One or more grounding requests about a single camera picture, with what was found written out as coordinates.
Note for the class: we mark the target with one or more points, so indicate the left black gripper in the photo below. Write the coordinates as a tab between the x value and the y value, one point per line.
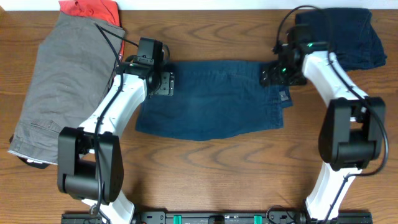
168	86

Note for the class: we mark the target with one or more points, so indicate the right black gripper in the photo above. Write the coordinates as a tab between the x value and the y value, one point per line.
276	67

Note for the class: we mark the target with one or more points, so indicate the blue shorts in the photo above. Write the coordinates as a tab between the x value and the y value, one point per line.
215	100

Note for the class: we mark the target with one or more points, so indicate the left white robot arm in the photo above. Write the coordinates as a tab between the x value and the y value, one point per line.
90	164

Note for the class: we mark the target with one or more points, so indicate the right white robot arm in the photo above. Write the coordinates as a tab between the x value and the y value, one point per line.
352	133

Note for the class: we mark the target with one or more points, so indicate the red garment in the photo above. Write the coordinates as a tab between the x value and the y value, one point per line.
80	16

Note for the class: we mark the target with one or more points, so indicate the dark navy folded garment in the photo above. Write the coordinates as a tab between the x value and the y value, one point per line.
355	42

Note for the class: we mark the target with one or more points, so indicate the grey folded shorts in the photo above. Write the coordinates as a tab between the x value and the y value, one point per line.
71	76

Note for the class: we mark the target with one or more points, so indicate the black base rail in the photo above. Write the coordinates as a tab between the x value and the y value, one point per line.
272	217

